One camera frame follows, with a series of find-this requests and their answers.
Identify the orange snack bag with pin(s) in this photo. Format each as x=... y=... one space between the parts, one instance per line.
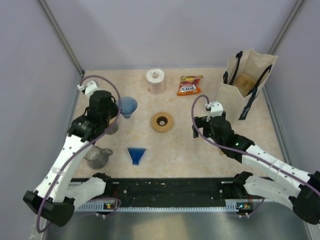
x=189 y=85

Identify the brown box in bag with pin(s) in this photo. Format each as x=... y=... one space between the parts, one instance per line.
x=244 y=84

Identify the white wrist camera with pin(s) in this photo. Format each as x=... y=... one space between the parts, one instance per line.
x=89 y=88
x=214 y=109

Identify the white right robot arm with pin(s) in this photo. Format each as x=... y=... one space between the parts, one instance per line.
x=296 y=189

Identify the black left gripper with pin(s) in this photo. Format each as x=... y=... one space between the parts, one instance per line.
x=115 y=109

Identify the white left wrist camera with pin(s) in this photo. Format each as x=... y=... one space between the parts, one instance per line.
x=89 y=88

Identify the glass pitcher with handle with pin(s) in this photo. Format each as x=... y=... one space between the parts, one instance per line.
x=97 y=158

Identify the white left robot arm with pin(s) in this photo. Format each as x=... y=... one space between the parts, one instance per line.
x=51 y=200

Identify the blue glass dripper cone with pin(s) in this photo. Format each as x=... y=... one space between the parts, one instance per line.
x=128 y=106
x=136 y=154

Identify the brown paper coffee filter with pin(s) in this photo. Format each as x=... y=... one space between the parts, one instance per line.
x=221 y=152

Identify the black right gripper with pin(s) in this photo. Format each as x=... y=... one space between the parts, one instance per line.
x=201 y=122

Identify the white toilet paper roll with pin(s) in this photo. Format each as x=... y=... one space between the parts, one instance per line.
x=156 y=81

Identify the grey slotted cable duct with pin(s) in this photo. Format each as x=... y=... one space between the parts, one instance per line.
x=229 y=206

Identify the cream canvas tote bag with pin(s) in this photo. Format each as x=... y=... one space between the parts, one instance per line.
x=254 y=64

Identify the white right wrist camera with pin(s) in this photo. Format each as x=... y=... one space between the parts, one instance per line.
x=214 y=109

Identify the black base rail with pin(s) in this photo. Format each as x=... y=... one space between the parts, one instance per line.
x=173 y=192

